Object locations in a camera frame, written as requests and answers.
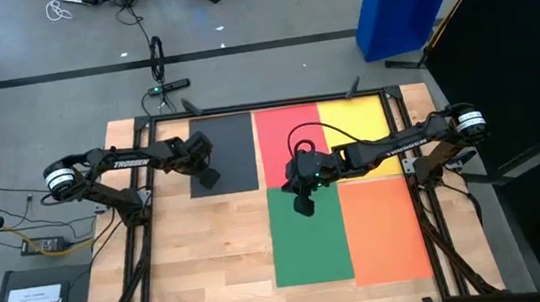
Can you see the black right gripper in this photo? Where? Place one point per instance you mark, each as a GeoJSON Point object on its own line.
{"type": "Point", "coordinates": [310, 172]}

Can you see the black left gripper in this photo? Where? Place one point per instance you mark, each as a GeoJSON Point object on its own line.
{"type": "Point", "coordinates": [192, 151]}

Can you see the black paper sheet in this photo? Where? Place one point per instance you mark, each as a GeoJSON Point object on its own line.
{"type": "Point", "coordinates": [234, 149]}

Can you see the red paper sheet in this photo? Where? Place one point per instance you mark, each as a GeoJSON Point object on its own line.
{"type": "Point", "coordinates": [274, 140]}

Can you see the yellow paper sheet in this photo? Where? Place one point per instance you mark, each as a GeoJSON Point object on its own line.
{"type": "Point", "coordinates": [357, 116]}

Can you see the green paper sheet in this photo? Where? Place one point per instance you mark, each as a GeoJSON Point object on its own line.
{"type": "Point", "coordinates": [310, 247]}

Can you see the orange paper sheet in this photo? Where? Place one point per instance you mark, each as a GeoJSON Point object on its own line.
{"type": "Point", "coordinates": [384, 234]}

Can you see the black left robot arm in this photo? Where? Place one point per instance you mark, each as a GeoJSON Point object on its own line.
{"type": "Point", "coordinates": [125, 163]}

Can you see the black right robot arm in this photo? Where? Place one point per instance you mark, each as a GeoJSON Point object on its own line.
{"type": "Point", "coordinates": [400, 145]}

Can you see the black USB hub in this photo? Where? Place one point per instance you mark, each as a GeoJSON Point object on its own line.
{"type": "Point", "coordinates": [172, 86]}

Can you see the grey metal mounting plate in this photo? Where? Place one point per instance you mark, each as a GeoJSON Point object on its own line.
{"type": "Point", "coordinates": [100, 208]}
{"type": "Point", "coordinates": [406, 166]}

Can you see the black clamp lever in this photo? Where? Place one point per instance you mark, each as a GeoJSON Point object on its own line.
{"type": "Point", "coordinates": [462, 156]}

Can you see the blue plastic bin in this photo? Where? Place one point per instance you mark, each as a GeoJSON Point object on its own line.
{"type": "Point", "coordinates": [401, 11]}

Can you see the black partition panel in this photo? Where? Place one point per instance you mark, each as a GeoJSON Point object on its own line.
{"type": "Point", "coordinates": [515, 45]}

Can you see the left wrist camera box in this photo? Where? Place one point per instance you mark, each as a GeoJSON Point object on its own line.
{"type": "Point", "coordinates": [209, 178]}

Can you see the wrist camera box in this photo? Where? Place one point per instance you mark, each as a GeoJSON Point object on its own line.
{"type": "Point", "coordinates": [209, 178]}
{"type": "Point", "coordinates": [304, 205]}

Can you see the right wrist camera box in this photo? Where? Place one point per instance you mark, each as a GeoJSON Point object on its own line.
{"type": "Point", "coordinates": [304, 205]}

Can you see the black aluminium table frame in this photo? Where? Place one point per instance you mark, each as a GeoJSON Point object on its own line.
{"type": "Point", "coordinates": [265, 105]}

